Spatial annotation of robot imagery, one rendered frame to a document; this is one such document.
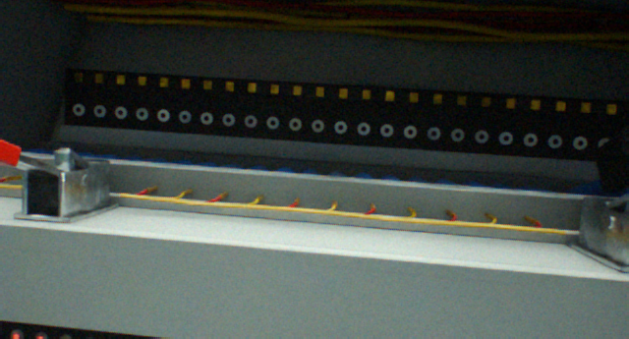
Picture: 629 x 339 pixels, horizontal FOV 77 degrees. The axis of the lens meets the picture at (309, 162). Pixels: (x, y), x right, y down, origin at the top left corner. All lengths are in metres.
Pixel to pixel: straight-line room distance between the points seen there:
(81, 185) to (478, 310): 0.19
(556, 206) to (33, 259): 0.26
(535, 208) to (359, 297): 0.11
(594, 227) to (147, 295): 0.21
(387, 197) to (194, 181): 0.11
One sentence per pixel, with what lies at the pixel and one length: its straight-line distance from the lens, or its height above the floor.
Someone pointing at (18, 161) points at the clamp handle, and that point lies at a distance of 0.20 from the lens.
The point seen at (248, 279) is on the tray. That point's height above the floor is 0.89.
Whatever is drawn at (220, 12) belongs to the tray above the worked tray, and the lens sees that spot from 0.38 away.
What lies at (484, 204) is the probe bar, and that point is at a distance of 0.23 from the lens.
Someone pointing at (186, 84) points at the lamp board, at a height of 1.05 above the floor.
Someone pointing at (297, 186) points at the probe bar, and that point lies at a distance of 0.22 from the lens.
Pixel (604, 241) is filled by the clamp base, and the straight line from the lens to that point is 0.23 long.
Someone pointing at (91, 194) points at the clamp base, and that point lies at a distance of 0.23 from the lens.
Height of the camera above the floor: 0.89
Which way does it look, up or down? 16 degrees up
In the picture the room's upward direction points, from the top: 5 degrees clockwise
